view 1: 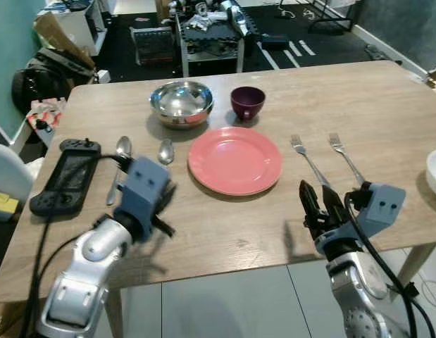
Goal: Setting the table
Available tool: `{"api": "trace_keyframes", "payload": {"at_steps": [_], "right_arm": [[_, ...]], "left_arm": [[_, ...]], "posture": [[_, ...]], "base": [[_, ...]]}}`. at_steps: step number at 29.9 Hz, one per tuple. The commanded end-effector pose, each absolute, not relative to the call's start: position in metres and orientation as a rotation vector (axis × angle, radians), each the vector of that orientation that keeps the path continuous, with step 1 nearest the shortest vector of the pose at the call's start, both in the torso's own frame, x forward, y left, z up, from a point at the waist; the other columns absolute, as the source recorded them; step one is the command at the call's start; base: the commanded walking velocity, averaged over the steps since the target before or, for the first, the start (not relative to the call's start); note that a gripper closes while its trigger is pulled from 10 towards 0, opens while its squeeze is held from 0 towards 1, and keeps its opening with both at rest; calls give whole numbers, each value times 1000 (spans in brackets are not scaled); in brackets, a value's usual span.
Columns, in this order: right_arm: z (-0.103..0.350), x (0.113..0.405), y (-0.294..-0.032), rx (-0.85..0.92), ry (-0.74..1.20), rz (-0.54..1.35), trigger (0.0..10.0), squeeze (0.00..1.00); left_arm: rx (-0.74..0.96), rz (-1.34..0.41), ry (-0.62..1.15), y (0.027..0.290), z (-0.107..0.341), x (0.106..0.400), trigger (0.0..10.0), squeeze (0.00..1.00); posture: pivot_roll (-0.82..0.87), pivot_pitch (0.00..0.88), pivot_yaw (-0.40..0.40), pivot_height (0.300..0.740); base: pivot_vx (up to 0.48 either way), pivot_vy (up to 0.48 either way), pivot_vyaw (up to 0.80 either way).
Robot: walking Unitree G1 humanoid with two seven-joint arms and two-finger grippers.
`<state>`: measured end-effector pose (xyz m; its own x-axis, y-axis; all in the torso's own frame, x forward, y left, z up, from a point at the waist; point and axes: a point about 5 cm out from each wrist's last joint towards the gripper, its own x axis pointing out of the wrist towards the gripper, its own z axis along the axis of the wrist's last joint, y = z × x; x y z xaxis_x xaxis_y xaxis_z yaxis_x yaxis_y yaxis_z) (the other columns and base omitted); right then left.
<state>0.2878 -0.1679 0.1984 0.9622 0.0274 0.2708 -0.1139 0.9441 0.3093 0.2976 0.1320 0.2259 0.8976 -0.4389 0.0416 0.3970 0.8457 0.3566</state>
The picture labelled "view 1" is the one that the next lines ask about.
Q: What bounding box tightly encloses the brown cardboard sheet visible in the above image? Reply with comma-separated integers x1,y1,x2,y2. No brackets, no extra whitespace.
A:
33,11,96,68

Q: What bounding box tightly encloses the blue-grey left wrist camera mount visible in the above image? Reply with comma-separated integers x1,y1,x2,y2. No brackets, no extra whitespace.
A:
119,156,171,227

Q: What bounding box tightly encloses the white ceramic bowl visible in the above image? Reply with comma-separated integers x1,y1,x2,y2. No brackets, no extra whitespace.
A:
425,148,436,199

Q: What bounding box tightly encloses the cluttered metal workbench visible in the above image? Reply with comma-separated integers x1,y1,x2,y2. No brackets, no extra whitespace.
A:
174,0,261,77

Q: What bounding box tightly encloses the wooden table leg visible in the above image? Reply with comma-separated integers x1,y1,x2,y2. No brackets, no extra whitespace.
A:
397,243,436,290
104,287,124,338

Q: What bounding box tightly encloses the white chair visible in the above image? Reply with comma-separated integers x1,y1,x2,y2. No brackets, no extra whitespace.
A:
0,137,35,206

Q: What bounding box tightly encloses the silver metal fork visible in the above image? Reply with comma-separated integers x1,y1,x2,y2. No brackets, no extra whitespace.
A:
328,132,367,186
290,134,332,189

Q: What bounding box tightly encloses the black handheld game console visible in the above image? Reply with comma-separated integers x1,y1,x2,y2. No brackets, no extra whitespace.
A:
29,138,102,218

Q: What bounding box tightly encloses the large silver spoon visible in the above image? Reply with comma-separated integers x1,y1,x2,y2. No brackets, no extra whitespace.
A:
105,136,133,207

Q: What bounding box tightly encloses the small silver spoon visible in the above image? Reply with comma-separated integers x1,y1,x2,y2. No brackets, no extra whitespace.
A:
157,139,176,168

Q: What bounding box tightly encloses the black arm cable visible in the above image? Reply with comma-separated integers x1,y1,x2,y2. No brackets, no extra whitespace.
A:
20,154,131,332
344,190,436,338

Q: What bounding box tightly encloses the red and white packet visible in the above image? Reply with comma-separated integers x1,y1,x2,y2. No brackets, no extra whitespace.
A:
27,99,68,132

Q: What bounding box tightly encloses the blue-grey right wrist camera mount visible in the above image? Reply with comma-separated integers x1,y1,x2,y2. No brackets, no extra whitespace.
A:
351,182,407,239

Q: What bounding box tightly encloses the black wire crate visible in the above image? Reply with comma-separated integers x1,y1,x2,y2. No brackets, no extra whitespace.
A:
132,27,178,68

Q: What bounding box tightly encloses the white cabinet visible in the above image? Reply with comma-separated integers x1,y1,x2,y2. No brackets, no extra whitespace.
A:
42,0,110,56

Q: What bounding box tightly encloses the pink round plate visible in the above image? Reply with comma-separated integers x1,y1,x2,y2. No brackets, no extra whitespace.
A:
187,127,283,197

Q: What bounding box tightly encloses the black metal floor stand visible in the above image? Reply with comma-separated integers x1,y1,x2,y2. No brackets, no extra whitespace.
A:
278,0,360,33

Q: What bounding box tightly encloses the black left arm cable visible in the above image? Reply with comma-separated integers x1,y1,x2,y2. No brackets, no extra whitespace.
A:
20,154,131,332

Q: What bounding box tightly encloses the small black floor box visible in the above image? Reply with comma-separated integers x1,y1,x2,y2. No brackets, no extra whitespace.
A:
260,34,291,51

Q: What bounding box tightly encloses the dark purple cup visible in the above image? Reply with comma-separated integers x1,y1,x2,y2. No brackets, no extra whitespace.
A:
230,86,266,121

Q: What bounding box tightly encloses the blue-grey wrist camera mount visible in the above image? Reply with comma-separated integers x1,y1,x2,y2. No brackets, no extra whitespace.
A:
119,156,171,227
351,182,407,239

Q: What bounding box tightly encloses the black backpack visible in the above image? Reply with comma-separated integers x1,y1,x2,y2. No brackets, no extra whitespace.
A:
11,48,99,115

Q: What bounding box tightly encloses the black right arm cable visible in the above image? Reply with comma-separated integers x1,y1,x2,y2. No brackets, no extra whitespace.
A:
344,190,436,338

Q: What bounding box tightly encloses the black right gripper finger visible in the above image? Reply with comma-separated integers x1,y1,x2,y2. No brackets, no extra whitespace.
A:
299,180,320,226
318,186,347,226

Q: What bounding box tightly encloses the stainless steel bowl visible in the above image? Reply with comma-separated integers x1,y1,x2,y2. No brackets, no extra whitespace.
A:
149,80,215,130

